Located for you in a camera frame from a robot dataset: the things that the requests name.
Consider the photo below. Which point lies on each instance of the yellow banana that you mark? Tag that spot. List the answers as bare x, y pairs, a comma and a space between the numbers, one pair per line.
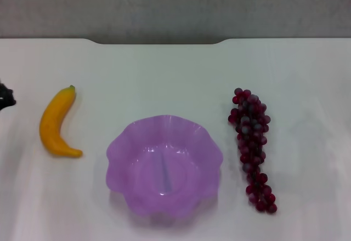
53, 120

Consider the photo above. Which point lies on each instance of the purple wavy plastic bowl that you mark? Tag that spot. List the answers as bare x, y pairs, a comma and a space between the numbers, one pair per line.
164, 167

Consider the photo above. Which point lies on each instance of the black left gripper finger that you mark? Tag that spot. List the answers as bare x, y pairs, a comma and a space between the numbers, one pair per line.
6, 94

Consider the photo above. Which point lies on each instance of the dark red grape bunch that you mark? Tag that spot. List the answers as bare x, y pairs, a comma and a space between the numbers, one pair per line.
250, 134

